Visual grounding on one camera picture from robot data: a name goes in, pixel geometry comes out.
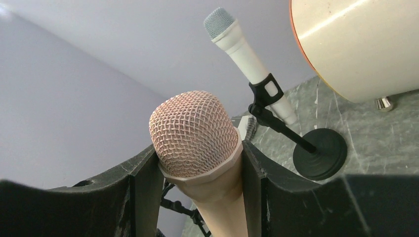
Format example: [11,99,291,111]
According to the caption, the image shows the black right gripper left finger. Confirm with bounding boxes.
[0,146,164,237]

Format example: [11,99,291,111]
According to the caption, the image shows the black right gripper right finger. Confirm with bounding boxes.
[242,142,419,237]

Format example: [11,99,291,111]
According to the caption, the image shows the black round-base mic stand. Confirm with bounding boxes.
[248,74,347,181]
[160,179,211,237]

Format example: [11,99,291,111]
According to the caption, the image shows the white microphone silver grille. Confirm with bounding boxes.
[204,7,297,124]

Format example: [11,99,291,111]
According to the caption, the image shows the cream cylindrical speaker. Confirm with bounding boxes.
[290,0,419,112]

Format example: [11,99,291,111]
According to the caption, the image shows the peach microphone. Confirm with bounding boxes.
[149,91,248,237]

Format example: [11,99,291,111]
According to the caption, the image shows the grey white booklet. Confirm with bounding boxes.
[231,115,257,141]

